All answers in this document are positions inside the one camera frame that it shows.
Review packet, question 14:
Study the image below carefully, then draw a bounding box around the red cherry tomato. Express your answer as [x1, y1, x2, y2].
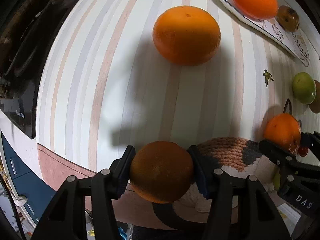
[298, 146, 309, 157]

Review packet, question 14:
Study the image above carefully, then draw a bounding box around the red-yellow apple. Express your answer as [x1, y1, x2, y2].
[263, 113, 301, 153]

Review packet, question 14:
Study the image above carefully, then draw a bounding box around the green apple front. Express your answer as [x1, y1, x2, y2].
[292, 72, 316, 105]

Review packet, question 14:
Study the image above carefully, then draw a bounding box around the large orange front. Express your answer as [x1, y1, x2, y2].
[130, 141, 193, 204]

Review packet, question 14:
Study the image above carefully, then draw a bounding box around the brown passion fruit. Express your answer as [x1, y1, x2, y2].
[276, 5, 299, 32]

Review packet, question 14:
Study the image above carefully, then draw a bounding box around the dark red shiny apple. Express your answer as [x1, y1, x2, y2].
[309, 80, 320, 114]

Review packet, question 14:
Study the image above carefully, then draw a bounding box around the blue cabinet drawer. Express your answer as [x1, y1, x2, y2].
[1, 135, 56, 224]

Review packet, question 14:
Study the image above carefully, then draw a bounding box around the floral oval ceramic plate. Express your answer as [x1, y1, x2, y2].
[220, 0, 310, 67]

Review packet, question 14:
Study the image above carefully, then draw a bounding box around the striped cat-print table mat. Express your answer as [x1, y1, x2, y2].
[36, 0, 319, 189]

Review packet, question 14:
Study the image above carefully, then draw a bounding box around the black induction cooktop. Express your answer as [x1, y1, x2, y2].
[1, 0, 80, 139]

